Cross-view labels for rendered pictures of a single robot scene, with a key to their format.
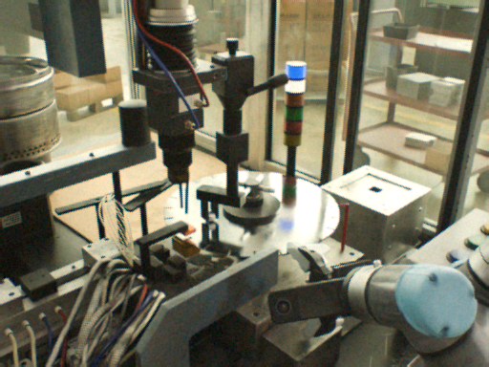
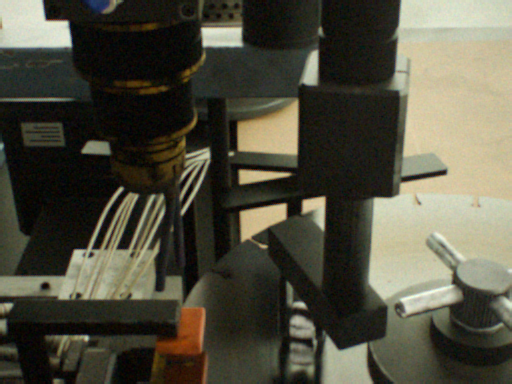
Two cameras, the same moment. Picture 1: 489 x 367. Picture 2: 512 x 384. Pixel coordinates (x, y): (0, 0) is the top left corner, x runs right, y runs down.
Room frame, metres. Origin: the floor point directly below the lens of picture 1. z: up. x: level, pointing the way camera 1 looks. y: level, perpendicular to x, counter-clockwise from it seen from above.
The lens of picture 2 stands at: (0.54, -0.18, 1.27)
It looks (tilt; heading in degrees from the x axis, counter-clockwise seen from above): 32 degrees down; 46
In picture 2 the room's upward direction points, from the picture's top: 1 degrees counter-clockwise
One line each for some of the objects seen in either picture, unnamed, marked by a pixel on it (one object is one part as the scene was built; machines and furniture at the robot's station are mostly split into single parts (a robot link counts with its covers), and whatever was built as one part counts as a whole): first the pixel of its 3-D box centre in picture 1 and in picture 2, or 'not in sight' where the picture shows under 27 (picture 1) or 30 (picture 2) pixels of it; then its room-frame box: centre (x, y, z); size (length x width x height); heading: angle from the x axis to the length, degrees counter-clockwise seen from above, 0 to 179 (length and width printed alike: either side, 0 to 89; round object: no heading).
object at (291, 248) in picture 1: (311, 250); not in sight; (0.70, -0.11, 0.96); 0.09 x 0.06 x 0.03; 23
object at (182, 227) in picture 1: (167, 248); (112, 358); (0.73, 0.13, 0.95); 0.10 x 0.03 x 0.07; 134
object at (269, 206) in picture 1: (251, 202); (473, 335); (0.87, -0.01, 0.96); 0.11 x 0.11 x 0.03
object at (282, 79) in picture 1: (260, 82); not in sight; (0.80, -0.02, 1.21); 0.08 x 0.06 x 0.03; 134
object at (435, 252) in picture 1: (462, 274); not in sight; (0.84, -0.43, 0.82); 0.28 x 0.11 x 0.15; 134
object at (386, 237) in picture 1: (372, 217); not in sight; (1.05, -0.29, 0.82); 0.18 x 0.18 x 0.15; 44
